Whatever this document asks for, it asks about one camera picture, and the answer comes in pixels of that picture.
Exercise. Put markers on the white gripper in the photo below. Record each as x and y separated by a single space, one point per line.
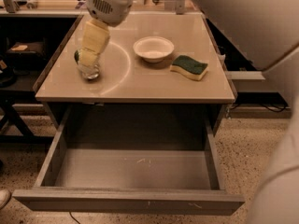
109 7

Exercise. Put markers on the green soda can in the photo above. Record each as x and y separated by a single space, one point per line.
87 72

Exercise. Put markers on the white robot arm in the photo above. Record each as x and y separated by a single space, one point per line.
267 32

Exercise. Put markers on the grey cabinet with beige top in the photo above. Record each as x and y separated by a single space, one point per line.
126 78

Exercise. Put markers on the open grey top drawer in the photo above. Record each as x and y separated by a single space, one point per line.
135 159

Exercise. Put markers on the white bowl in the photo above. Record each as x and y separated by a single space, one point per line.
153 49

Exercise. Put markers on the green and yellow sponge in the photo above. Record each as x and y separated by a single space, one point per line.
189 67

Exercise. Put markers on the white shoe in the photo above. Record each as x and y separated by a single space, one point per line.
5 196

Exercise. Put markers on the black stool frame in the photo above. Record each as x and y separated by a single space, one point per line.
7 100

